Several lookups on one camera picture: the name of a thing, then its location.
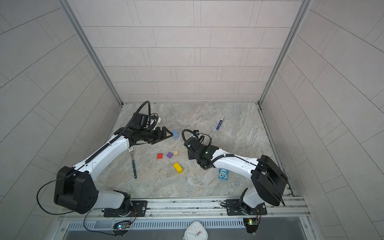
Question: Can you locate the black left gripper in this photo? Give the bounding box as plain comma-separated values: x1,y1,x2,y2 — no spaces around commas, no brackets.
138,126,174,144

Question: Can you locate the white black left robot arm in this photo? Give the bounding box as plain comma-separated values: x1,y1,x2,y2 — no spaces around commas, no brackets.
54,127,173,217

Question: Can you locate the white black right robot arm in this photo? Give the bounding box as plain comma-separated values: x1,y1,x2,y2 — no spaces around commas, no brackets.
184,137,288,215

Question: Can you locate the light blue wood block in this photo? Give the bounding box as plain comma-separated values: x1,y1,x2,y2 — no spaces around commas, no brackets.
172,130,179,139

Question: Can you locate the yellow wood block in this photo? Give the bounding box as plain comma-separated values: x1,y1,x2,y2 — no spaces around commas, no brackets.
173,163,183,174

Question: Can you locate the blue robot toy figure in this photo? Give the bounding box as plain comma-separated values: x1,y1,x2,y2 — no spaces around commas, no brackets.
218,168,229,181

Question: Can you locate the blue white marker pen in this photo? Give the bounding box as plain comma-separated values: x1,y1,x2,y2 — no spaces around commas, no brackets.
216,116,225,130

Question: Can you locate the white kitchen timer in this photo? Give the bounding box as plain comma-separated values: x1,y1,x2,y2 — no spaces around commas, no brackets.
183,221,208,240

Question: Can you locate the right circuit board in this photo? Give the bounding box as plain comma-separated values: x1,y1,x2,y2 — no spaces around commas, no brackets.
243,218,260,234

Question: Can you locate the circuit board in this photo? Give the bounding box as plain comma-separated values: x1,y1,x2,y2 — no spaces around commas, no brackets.
113,221,132,231
243,218,260,234

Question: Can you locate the left circuit board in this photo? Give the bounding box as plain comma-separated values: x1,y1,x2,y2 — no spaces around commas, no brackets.
113,221,132,231

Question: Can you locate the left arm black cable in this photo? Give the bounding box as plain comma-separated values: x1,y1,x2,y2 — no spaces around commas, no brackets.
36,100,152,236

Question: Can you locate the green handled fork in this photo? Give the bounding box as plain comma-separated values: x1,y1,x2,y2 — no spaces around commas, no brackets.
128,146,138,179

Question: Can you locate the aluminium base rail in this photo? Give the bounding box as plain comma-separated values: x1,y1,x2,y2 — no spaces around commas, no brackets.
58,196,310,221

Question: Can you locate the aluminium corner post left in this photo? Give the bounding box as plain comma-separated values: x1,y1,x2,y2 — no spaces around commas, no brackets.
58,0,124,107

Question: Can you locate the aluminium corner post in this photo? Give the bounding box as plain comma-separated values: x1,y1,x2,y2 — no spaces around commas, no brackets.
58,0,124,107
258,0,312,106

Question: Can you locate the aluminium corner post right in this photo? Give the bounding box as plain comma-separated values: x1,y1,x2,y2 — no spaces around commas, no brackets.
258,0,312,106

